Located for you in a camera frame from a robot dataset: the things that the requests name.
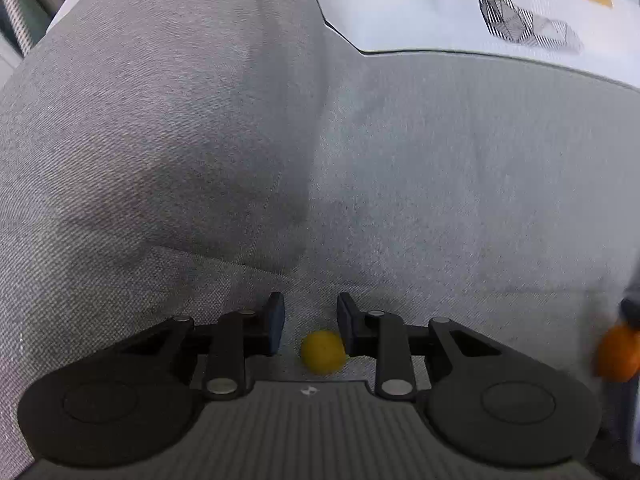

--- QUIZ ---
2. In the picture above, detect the grey printed blanket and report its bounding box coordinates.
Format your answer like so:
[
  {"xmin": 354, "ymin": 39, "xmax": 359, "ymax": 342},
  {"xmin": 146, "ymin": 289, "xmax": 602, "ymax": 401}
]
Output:
[{"xmin": 0, "ymin": 0, "xmax": 640, "ymax": 480}]

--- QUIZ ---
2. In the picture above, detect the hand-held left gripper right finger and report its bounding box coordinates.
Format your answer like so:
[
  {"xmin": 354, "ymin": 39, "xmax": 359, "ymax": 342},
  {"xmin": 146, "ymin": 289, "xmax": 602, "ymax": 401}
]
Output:
[{"xmin": 337, "ymin": 292, "xmax": 506, "ymax": 401}]

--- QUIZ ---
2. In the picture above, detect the small orange tangerine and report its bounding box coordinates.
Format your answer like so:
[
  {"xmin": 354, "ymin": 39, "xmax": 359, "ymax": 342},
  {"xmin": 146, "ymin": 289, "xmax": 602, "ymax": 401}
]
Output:
[{"xmin": 595, "ymin": 322, "xmax": 640, "ymax": 384}]

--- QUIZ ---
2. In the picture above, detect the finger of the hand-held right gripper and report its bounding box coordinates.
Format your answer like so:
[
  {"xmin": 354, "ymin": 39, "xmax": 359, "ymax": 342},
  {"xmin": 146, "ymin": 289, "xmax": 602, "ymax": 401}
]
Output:
[{"xmin": 620, "ymin": 296, "xmax": 640, "ymax": 331}]

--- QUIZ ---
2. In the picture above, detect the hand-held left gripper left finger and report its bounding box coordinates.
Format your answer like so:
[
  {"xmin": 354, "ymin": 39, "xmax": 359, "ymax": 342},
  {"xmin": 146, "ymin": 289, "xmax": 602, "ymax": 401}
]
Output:
[{"xmin": 115, "ymin": 292, "xmax": 286, "ymax": 401}]

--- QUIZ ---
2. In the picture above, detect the small yellow-green fruit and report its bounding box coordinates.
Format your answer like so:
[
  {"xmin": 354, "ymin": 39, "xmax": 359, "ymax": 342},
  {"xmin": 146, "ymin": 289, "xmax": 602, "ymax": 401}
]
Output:
[{"xmin": 300, "ymin": 331, "xmax": 347, "ymax": 375}]

